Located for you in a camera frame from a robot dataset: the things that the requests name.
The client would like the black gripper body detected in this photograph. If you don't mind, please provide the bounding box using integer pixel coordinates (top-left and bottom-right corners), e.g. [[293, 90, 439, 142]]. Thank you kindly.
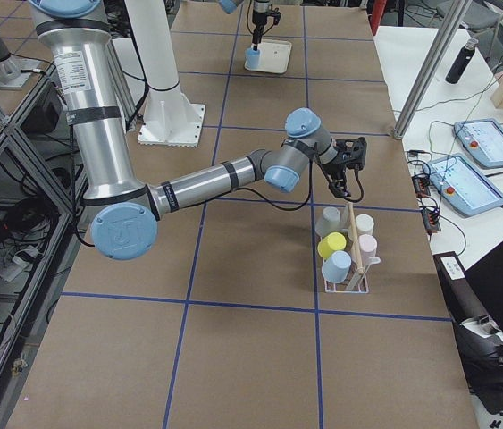
[[252, 8, 281, 40], [322, 149, 350, 183]]

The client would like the light blue plastic cup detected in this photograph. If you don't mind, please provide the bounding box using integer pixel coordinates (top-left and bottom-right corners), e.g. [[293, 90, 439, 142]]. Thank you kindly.
[[245, 47, 261, 71]]

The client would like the grey plastic cup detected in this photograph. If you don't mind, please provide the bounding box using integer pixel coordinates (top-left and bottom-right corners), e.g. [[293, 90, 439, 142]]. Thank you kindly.
[[314, 206, 341, 238]]

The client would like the cream plastic cup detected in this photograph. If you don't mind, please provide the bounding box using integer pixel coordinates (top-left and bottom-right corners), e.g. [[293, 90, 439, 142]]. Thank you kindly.
[[347, 214, 374, 240]]

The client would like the yellow plastic cup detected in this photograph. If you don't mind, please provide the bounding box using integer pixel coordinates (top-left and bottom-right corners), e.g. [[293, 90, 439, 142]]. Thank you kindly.
[[317, 232, 347, 260]]

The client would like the pink plastic cup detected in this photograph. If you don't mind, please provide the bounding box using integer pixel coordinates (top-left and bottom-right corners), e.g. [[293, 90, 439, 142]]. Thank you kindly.
[[358, 234, 378, 262]]

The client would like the cream serving tray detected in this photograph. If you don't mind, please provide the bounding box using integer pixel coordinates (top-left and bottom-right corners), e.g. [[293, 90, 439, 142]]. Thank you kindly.
[[244, 39, 292, 74]]

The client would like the near teach pendant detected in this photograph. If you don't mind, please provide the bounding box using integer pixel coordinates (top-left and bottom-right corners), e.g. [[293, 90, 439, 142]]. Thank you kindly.
[[423, 154, 503, 217]]

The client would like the teach pendant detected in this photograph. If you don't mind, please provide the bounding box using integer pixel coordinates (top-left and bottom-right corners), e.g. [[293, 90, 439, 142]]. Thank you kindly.
[[423, 154, 503, 217], [453, 118, 503, 168]]

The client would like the far teach pendant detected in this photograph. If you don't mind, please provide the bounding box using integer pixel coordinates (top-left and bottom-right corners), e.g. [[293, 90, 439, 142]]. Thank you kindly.
[[453, 118, 503, 168]]

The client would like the black water bottle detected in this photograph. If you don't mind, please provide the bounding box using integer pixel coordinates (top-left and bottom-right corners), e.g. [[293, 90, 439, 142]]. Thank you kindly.
[[445, 38, 479, 84]]

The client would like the black monitor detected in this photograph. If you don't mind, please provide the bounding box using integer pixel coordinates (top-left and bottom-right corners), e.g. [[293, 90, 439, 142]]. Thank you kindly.
[[433, 240, 503, 414]]

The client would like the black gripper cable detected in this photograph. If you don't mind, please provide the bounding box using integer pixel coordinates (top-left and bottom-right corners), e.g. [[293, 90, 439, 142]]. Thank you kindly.
[[239, 156, 366, 212]]

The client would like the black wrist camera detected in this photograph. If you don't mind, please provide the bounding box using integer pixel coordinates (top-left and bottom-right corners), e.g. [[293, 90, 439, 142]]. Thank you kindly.
[[335, 137, 367, 171]]

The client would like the white wire cup rack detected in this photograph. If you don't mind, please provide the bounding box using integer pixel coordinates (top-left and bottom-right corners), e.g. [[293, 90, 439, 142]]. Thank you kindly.
[[321, 199, 385, 295]]

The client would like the aluminium frame post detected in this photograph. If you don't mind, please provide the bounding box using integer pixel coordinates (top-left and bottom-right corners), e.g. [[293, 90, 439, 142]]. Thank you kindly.
[[391, 0, 471, 140]]

